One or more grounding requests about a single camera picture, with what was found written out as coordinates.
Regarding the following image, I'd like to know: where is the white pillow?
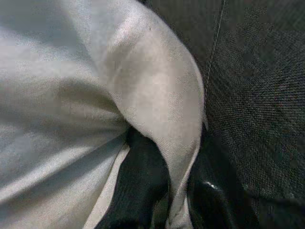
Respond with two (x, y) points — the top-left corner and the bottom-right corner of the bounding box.
(0, 0), (209, 229)

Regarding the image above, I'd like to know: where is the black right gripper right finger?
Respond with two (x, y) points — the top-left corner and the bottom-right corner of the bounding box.
(188, 135), (260, 229)

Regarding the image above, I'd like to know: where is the black tufted headboard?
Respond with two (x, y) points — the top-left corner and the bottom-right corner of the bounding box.
(140, 0), (305, 229)

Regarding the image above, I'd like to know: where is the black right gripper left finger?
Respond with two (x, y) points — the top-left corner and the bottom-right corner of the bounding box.
(95, 127), (172, 229)

